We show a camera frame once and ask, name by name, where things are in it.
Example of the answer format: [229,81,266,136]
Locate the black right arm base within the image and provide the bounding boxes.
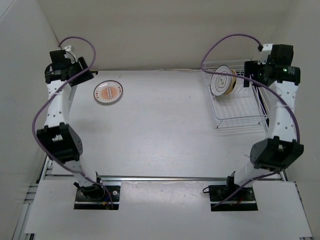
[202,185,258,212]

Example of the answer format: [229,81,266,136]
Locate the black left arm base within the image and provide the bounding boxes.
[73,182,121,211]

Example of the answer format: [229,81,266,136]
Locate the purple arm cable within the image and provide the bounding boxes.
[199,33,300,207]
[32,36,113,210]

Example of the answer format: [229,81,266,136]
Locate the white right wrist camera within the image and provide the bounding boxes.
[257,43,274,65]

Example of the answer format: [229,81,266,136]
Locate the beige plate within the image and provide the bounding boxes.
[225,77,232,95]
[231,69,237,91]

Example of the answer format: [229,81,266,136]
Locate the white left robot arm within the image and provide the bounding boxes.
[36,46,105,200]

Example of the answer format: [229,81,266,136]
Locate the beige plate front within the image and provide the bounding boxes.
[225,77,232,95]

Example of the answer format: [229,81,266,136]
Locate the white wire dish rack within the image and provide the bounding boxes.
[200,59,270,131]

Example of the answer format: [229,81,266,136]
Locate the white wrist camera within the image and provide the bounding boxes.
[62,45,77,63]
[257,43,274,65]

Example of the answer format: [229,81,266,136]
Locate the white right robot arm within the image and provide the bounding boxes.
[224,43,304,200]

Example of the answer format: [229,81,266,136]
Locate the white plate with dark rings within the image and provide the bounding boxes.
[210,65,232,97]

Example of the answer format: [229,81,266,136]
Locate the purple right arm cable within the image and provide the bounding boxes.
[199,33,300,207]

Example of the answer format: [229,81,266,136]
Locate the orange sunburst white plate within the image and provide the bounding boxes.
[93,80,124,105]

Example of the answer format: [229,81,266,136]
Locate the beige plate rear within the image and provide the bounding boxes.
[231,69,237,91]

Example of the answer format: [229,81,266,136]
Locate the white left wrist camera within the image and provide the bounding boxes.
[62,45,77,63]

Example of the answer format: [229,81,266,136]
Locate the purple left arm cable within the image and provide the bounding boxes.
[32,36,113,210]

